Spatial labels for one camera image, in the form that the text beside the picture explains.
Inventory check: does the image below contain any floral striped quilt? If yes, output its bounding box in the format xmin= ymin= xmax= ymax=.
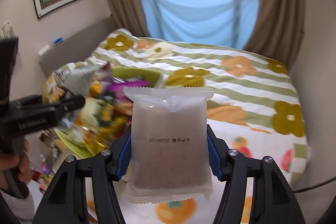
xmin=60 ymin=29 xmax=309 ymax=184

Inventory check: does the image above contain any green cardboard snack box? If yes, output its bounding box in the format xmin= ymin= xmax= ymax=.
xmin=42 ymin=64 xmax=162 ymax=158

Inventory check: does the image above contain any light blue window cloth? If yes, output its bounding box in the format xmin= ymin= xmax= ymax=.
xmin=141 ymin=0 xmax=259 ymax=50

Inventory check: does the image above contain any person left hand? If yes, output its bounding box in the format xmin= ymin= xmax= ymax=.
xmin=0 ymin=139 xmax=31 ymax=192

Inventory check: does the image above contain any purple potato chips bag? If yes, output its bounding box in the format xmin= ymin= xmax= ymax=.
xmin=106 ymin=79 xmax=151 ymax=101

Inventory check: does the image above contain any grey bed headboard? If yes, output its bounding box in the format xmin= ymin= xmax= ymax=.
xmin=39 ymin=17 xmax=117 ymax=77

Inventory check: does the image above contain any grey patterned chips bag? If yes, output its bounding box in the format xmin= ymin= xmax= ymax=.
xmin=53 ymin=65 xmax=100 ymax=97

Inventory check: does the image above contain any white fluffy towel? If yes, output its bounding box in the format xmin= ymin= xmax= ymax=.
xmin=1 ymin=190 xmax=35 ymax=223

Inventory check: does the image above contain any right brown curtain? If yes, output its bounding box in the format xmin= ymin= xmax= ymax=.
xmin=244 ymin=0 xmax=305 ymax=69

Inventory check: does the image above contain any translucent brown cake packet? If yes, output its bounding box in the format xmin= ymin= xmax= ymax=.
xmin=123 ymin=88 xmax=214 ymax=204

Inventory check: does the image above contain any small blue wall device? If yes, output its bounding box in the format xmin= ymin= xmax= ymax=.
xmin=53 ymin=37 xmax=64 ymax=46

